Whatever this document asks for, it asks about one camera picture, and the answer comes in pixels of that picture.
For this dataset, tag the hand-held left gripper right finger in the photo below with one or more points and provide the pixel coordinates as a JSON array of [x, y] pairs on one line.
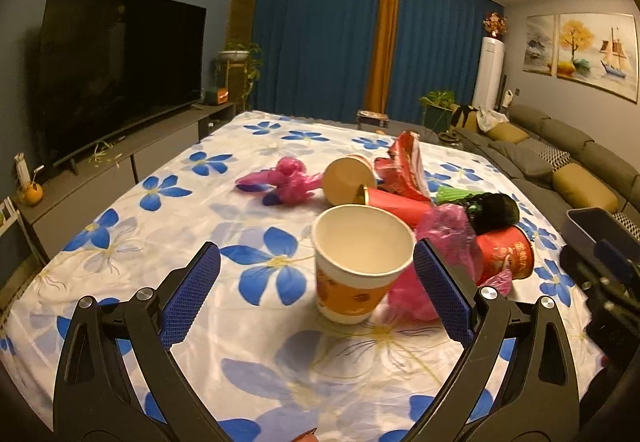
[[442, 292]]

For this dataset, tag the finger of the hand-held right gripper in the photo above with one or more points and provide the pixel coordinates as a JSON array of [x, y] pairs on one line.
[[612, 312], [615, 256]]

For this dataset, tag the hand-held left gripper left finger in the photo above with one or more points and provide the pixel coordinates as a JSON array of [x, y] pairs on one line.
[[192, 292]]

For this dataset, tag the grey plastic bin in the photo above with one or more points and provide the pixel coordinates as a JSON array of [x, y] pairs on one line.
[[600, 222]]

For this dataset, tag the red paper cup gold interior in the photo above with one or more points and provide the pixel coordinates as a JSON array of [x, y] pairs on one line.
[[400, 208]]

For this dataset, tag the white paper cup orange print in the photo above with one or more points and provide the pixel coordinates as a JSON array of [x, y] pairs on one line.
[[360, 242]]

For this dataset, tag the black white patterned cushion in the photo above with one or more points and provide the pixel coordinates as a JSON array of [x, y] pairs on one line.
[[627, 222], [552, 152]]

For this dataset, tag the pink plastic bag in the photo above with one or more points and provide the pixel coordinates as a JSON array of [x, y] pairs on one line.
[[295, 182], [445, 227]]

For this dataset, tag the red tin can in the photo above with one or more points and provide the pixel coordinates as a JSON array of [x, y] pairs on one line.
[[505, 254]]

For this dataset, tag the large mustard cushion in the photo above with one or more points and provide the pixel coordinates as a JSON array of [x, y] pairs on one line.
[[585, 187]]

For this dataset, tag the blue floral tablecloth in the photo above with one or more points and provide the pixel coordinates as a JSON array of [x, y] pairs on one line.
[[250, 352]]

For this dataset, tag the black plastic bag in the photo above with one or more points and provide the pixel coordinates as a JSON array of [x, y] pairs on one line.
[[495, 212]]

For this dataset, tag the green foam net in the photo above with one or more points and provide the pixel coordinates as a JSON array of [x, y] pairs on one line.
[[457, 196]]

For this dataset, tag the grey sofa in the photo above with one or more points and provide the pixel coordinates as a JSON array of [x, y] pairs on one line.
[[575, 132]]

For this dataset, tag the red snack wrapper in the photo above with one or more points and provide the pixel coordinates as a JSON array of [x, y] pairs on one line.
[[405, 167]]

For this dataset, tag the grey cushion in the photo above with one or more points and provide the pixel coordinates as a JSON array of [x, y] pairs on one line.
[[522, 159]]

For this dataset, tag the grey television cabinet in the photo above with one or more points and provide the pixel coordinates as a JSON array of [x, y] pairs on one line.
[[85, 202]]

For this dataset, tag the brown paper cup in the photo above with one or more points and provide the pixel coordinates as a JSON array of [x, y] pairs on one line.
[[345, 179]]

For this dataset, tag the small mustard cushion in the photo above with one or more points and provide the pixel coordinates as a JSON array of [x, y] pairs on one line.
[[507, 133]]

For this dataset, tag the black cloth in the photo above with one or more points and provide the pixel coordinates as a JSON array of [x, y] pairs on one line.
[[467, 117]]

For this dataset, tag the white cloth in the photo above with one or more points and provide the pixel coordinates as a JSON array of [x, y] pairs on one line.
[[492, 117]]

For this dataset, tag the dark printed box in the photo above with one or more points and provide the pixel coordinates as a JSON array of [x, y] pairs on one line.
[[372, 118]]

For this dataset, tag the yellow gourd ornament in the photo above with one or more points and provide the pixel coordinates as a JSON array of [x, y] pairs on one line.
[[31, 194]]

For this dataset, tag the green potted plant dark pot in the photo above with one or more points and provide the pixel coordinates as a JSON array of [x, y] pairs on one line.
[[437, 102]]

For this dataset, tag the sailboat painting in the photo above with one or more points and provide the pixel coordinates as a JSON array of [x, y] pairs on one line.
[[600, 52]]

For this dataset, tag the white reed diffuser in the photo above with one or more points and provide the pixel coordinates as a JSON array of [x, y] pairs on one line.
[[21, 167]]

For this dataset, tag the wooden plant stand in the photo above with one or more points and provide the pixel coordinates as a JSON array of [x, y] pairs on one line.
[[222, 77]]

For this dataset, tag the white standing air conditioner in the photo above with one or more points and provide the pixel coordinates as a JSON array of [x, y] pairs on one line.
[[489, 72]]

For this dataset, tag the small grey landscape painting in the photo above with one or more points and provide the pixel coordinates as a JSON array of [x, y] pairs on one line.
[[540, 44]]

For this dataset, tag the black flat television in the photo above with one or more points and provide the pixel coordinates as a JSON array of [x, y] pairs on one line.
[[115, 72]]

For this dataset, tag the trailing potted plant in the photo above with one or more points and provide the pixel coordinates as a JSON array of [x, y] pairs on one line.
[[240, 53]]

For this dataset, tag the blue curtain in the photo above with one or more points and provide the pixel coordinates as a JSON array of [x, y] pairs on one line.
[[445, 47], [315, 37]]

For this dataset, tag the orange flower arrangement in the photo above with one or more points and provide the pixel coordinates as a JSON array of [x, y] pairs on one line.
[[494, 24]]

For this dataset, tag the orange curtain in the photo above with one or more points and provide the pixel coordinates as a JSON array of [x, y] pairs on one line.
[[382, 37]]

